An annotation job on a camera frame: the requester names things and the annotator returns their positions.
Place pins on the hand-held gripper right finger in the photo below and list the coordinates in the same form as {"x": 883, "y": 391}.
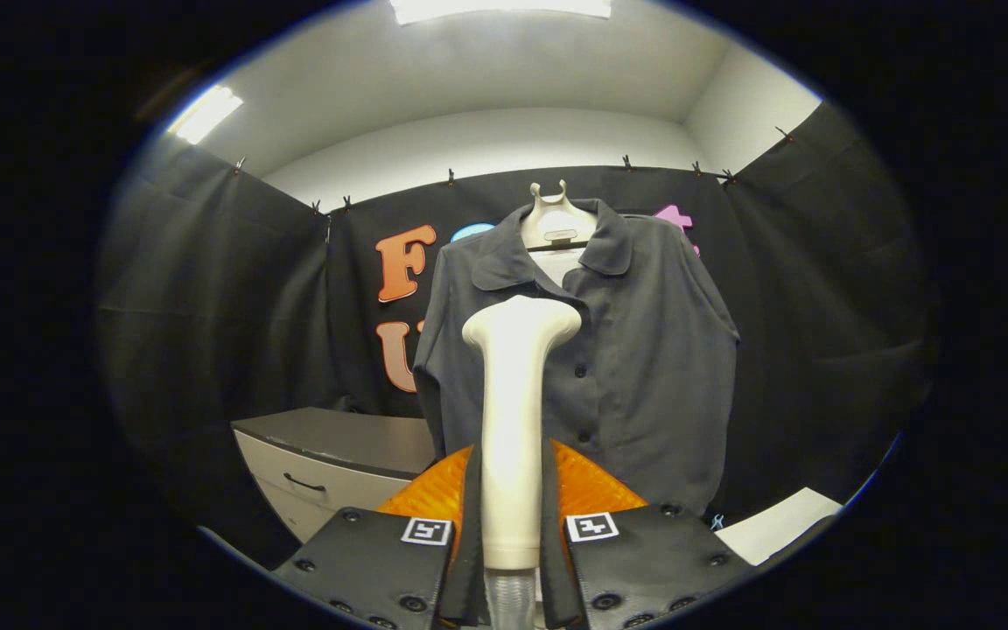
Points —
{"x": 554, "y": 560}

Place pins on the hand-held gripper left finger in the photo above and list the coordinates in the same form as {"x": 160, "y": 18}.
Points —
{"x": 472, "y": 560}

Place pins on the cream garment steamer head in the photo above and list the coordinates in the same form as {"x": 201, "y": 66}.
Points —
{"x": 513, "y": 420}

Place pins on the dark grey button shirt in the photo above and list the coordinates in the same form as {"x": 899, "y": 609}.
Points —
{"x": 644, "y": 367}

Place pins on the cream clothes hanger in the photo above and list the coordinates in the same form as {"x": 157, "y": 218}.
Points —
{"x": 556, "y": 219}

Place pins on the grey top drawer cabinet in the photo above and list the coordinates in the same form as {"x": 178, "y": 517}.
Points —
{"x": 338, "y": 437}

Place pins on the white table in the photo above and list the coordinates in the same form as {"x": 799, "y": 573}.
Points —
{"x": 775, "y": 525}

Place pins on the black backdrop cloth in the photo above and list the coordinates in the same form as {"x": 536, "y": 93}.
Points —
{"x": 819, "y": 306}

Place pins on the row of backdrop clips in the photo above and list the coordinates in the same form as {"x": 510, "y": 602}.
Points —
{"x": 450, "y": 177}

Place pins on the narrow ceiling light panel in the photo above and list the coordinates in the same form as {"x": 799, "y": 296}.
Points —
{"x": 205, "y": 114}

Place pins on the large ceiling light panel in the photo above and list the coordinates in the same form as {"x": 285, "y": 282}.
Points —
{"x": 495, "y": 9}

